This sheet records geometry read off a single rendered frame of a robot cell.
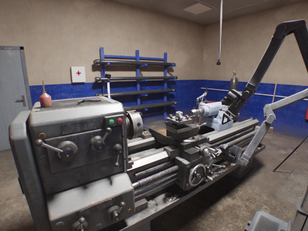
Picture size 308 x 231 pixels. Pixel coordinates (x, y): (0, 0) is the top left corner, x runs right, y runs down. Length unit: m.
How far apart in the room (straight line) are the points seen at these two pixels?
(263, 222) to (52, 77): 4.33
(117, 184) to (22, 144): 0.61
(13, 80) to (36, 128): 3.28
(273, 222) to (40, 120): 1.99
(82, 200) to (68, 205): 0.08
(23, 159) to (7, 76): 3.30
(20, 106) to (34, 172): 3.26
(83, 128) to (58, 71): 3.29
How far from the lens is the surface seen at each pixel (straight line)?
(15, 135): 1.02
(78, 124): 0.99
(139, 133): 1.34
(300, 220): 1.58
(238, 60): 5.88
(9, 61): 4.24
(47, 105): 1.10
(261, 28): 5.77
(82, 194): 1.13
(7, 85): 4.25
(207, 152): 1.44
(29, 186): 1.13
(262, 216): 1.94
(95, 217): 1.18
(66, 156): 0.96
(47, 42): 4.27
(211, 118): 2.13
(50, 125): 0.98
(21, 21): 4.38
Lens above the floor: 1.52
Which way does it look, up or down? 15 degrees down
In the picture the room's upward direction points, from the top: straight up
